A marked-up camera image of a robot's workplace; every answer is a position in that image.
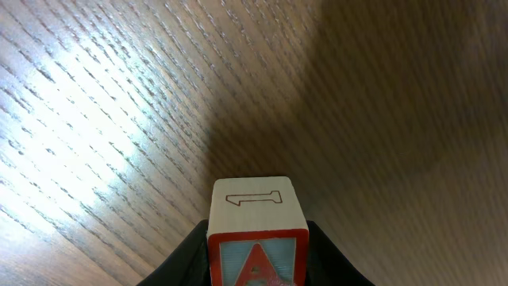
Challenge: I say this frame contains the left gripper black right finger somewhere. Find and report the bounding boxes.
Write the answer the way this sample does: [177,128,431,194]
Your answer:
[305,220,374,286]

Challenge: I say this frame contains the red letter A block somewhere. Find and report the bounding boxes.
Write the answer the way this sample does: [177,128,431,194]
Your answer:
[206,176,310,285]

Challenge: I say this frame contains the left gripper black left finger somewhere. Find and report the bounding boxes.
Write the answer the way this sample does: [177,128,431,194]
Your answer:
[137,219,210,286]

